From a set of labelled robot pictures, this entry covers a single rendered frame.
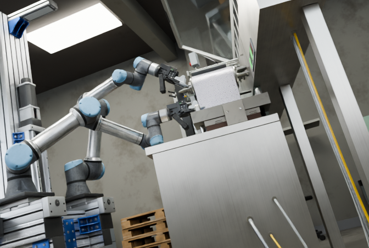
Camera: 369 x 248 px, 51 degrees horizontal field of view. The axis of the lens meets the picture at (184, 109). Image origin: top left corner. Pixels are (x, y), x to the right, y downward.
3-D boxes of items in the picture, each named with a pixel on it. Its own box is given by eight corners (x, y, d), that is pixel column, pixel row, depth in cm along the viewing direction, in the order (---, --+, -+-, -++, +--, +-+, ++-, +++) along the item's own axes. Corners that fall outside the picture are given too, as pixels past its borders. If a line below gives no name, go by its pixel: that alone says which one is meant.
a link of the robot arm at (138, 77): (122, 84, 231) (128, 67, 229) (135, 87, 240) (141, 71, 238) (130, 89, 226) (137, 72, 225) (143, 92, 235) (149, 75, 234)
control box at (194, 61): (192, 69, 292) (189, 57, 295) (200, 66, 291) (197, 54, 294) (189, 66, 286) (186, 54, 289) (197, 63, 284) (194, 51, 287)
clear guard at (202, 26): (182, 46, 330) (182, 45, 330) (236, 63, 318) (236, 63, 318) (155, -28, 230) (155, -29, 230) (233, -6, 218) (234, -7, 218)
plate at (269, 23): (246, 151, 430) (239, 126, 439) (270, 145, 428) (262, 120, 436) (253, 10, 134) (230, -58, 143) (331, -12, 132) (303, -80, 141)
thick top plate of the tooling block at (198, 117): (196, 130, 208) (194, 119, 210) (268, 111, 205) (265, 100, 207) (193, 123, 193) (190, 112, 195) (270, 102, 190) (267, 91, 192)
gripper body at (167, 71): (178, 68, 224) (160, 61, 227) (171, 82, 223) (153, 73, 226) (180, 73, 231) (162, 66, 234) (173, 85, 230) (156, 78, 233)
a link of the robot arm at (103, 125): (69, 127, 217) (149, 156, 229) (72, 119, 207) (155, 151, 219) (77, 109, 222) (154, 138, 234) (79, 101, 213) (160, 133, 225)
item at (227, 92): (202, 121, 213) (195, 91, 219) (244, 110, 211) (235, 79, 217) (202, 121, 213) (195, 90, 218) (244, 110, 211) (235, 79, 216)
